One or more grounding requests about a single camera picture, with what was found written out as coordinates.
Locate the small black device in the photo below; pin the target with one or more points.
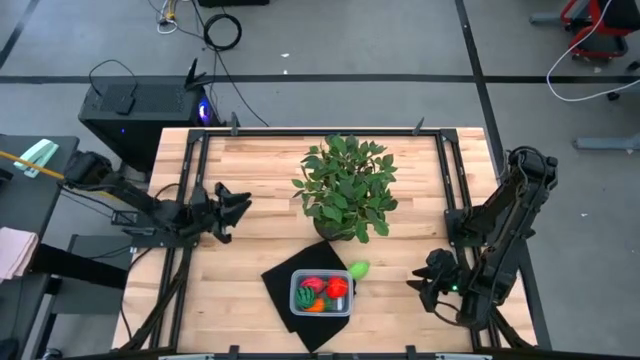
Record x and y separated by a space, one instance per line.
125 105

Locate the orange toy carrot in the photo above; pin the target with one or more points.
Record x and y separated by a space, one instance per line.
316 306

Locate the yellow pencil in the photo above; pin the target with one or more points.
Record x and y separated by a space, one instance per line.
7 155

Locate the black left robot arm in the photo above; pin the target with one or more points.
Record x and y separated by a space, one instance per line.
140 202

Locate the pink cloth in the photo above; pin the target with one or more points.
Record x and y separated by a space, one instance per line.
15 252

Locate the black aluminium table frame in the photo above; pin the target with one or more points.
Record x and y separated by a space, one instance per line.
300 133

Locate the red toy tomato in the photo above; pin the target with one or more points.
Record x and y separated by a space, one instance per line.
337 287

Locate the grey metal bar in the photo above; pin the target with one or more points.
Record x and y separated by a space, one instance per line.
605 142

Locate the black computer tower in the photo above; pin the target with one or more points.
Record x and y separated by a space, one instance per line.
150 115

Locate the black cloth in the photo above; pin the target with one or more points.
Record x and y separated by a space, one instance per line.
277 290

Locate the lime green toy melon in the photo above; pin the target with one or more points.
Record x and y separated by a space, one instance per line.
359 270

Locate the clear plastic tupperware container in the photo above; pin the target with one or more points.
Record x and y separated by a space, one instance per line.
345 311

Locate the green striped toy watermelon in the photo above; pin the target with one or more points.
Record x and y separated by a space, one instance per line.
305 297

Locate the black side desk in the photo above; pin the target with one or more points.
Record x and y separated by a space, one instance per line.
15 205

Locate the red and black chair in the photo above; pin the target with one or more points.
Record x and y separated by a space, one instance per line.
597 47

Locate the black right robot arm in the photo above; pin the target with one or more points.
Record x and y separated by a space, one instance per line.
505 210

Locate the black wifi antenna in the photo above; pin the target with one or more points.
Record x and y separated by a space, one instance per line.
192 76

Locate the mint green stapler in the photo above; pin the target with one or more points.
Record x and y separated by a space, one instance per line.
37 155

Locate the green potted plant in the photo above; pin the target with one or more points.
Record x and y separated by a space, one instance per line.
345 185

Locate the black box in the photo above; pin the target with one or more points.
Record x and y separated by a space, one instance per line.
232 2

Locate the red toy strawberry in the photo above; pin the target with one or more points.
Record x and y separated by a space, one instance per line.
314 284

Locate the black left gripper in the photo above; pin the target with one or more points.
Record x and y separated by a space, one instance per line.
202 212

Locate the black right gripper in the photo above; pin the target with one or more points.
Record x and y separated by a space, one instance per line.
445 275

